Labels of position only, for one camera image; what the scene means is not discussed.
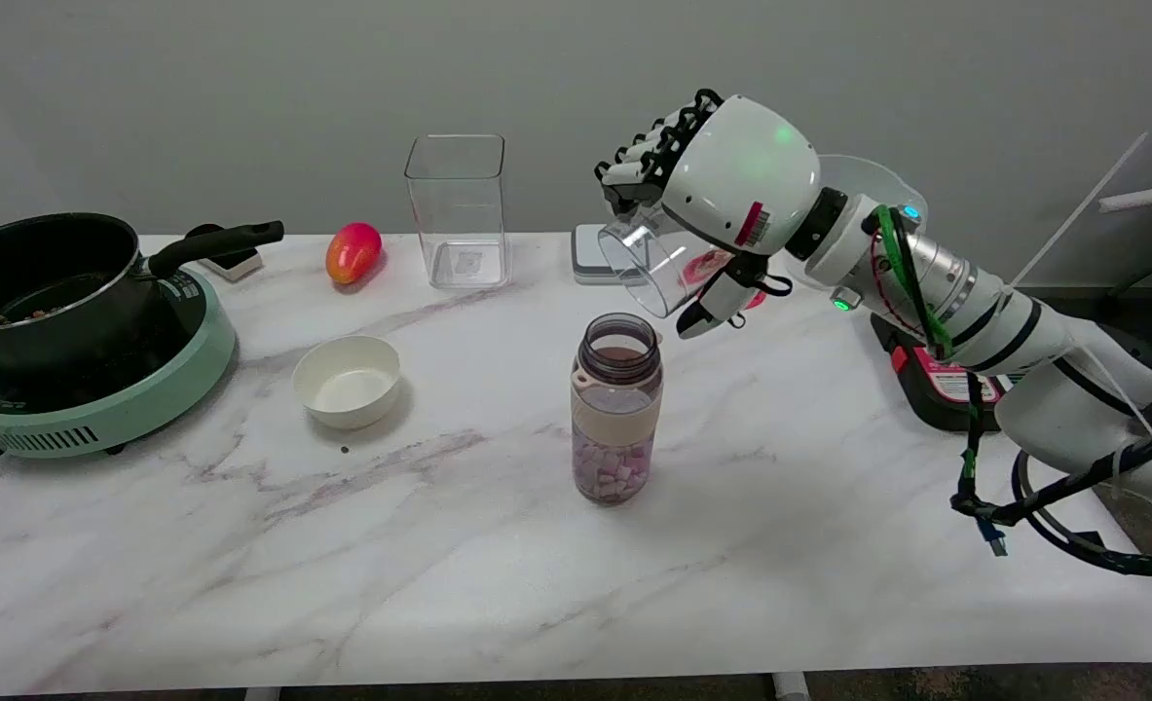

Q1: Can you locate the large clear measuring jug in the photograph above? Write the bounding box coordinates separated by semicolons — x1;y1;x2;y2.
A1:
785;154;928;293

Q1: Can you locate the small white black device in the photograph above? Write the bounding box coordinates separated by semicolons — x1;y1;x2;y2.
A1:
184;224;265;283

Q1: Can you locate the white grey kitchen scale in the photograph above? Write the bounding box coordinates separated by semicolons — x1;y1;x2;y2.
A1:
572;224;627;286

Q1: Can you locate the red orange mango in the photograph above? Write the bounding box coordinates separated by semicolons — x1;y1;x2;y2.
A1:
325;222;384;286

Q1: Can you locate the green induction cooker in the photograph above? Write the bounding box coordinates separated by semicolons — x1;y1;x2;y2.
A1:
0;265;238;460

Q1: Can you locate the white padded bar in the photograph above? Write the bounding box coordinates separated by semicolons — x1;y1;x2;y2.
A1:
1098;180;1152;214

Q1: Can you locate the black box with pink label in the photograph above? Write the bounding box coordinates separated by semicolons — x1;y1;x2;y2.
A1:
871;314;1011;434

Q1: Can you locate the white bowl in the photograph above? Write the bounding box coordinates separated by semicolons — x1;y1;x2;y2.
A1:
292;335;402;430

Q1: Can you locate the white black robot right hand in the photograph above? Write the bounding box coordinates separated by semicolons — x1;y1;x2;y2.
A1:
595;89;822;341

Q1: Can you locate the bottle with pink candies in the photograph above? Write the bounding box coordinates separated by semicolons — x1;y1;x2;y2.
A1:
571;313;664;506

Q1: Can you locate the red round coaster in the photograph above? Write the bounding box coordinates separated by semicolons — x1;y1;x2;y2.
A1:
683;249;767;312

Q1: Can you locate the small clear measuring cup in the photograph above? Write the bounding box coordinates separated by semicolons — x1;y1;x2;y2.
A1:
598;203;732;319

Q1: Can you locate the black pot with handle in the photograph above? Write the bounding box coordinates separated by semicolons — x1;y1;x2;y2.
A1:
0;212;285;377

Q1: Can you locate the clear square plastic container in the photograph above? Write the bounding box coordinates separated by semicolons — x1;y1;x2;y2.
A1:
404;134;511;290

